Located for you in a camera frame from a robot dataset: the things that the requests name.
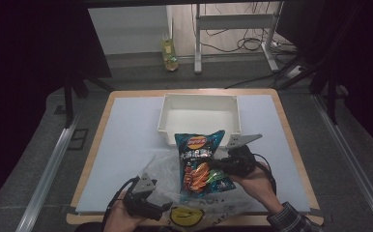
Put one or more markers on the wooden-framed white work board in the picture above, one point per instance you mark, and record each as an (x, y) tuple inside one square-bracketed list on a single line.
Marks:
[(123, 135)]

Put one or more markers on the blue chips packet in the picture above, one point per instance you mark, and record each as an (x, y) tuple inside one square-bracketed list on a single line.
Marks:
[(194, 151)]

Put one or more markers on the bottle of yellow liquid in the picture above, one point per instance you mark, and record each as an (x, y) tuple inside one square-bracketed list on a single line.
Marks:
[(170, 53)]

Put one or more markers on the person's left hand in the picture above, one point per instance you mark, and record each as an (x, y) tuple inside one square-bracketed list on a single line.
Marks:
[(120, 220)]

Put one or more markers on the white metal desk frame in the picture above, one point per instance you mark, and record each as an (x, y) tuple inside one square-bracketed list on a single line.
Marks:
[(198, 38)]

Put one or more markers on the translucent smiley plastic bag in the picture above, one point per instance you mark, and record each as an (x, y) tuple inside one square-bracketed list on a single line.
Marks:
[(162, 180)]

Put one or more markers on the aluminium rail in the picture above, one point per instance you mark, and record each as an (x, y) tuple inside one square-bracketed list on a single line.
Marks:
[(46, 180), (352, 161)]

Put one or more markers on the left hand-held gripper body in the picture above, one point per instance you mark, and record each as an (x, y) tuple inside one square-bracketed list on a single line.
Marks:
[(139, 203)]

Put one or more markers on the person's right hand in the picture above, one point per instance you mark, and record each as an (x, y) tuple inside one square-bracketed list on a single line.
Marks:
[(258, 187)]

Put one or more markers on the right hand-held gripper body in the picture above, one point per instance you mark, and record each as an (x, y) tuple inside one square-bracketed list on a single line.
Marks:
[(242, 161)]

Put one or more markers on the black metal stand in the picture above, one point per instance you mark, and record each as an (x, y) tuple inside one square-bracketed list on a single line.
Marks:
[(331, 90), (68, 100)]

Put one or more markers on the dark curtain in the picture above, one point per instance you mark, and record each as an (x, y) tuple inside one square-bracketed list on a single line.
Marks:
[(361, 64), (30, 64)]

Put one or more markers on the white power strip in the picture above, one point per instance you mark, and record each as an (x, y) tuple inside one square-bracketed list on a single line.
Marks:
[(284, 46)]

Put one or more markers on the white plastic bin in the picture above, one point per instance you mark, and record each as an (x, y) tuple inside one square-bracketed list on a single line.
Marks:
[(200, 121)]

